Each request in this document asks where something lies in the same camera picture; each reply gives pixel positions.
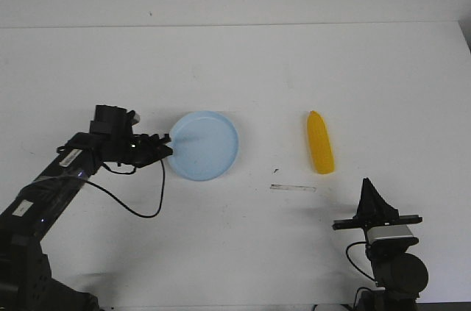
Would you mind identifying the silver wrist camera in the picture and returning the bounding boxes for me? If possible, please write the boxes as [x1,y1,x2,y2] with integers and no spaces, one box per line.
[366,224,419,246]
[127,110,141,126]

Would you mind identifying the light blue round plate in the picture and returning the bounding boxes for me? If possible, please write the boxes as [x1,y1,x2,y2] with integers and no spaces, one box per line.
[168,111,239,182]

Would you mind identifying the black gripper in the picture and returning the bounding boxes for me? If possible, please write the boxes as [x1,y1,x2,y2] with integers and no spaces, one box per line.
[89,105,174,168]
[332,178,422,231]

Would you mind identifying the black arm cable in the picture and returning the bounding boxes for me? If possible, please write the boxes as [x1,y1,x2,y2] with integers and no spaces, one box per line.
[82,158,166,219]
[345,240,377,282]

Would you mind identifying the yellow toy corn cob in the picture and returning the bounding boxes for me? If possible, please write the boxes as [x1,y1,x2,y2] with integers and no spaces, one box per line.
[307,111,335,174]

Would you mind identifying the clear tape strip horizontal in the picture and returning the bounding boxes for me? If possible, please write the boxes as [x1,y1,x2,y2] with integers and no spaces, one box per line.
[269,184,316,192]

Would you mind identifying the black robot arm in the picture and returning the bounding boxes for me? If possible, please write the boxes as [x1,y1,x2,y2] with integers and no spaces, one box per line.
[333,178,429,310]
[1,105,173,310]

